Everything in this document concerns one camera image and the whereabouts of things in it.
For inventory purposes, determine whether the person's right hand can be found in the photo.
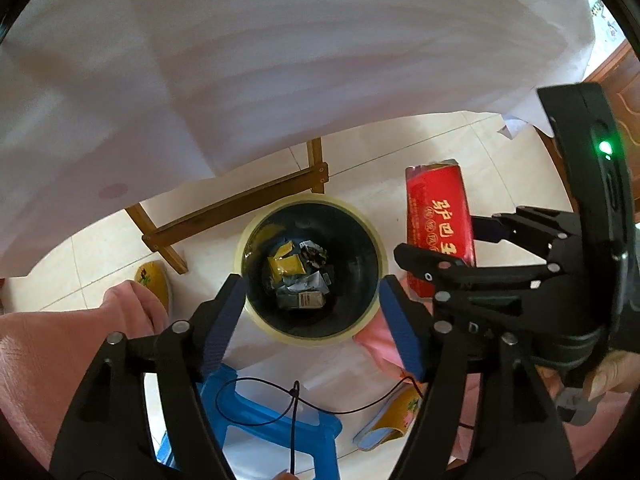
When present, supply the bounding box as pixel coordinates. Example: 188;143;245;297
582;351;640;397

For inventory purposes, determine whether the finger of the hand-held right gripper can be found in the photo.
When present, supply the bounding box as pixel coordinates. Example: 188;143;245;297
393;242;561;307
471;205;572;261

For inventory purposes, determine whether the black cable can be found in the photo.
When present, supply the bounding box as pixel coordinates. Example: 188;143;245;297
215;377;476;476

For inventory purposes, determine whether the yellow slipper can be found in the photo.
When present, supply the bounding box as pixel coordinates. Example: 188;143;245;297
134;260;173;318
352;385;426;452

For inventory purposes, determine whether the blue plastic stool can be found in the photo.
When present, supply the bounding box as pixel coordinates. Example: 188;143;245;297
155;362;343;480

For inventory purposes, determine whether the foil wrapper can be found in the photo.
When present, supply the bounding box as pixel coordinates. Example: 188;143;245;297
299;240;328;268

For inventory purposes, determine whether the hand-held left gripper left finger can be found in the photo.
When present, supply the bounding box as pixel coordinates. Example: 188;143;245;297
50;274;248;480

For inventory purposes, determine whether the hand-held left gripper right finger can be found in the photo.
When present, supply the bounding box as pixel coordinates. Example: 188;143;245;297
378;275;576;480

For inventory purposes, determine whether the printed tablecloth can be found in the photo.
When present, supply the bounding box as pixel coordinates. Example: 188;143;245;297
0;0;598;278

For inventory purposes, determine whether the red carton box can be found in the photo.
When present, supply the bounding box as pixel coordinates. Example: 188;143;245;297
404;159;476;298

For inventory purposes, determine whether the person's leg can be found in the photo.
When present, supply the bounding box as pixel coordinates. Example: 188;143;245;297
352;310;638;480
0;280;171;466

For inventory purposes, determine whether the wooden table frame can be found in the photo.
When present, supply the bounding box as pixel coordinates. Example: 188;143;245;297
125;137;329;275

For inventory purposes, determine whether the person's left leg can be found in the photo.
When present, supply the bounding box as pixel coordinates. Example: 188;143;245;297
0;280;171;466

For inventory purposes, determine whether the wooden door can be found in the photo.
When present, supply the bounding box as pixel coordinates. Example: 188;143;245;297
582;35;640;201

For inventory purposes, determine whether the black trash bin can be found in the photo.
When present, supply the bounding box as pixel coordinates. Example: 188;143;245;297
234;198;388;346

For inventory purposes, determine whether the yellow snack packet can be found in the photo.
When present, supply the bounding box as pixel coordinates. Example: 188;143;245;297
267;242;307;277

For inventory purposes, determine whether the person's right leg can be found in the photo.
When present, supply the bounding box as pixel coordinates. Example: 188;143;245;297
352;310;638;480

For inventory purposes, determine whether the animal wall poster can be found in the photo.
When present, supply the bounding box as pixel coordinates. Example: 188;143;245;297
586;0;621;41

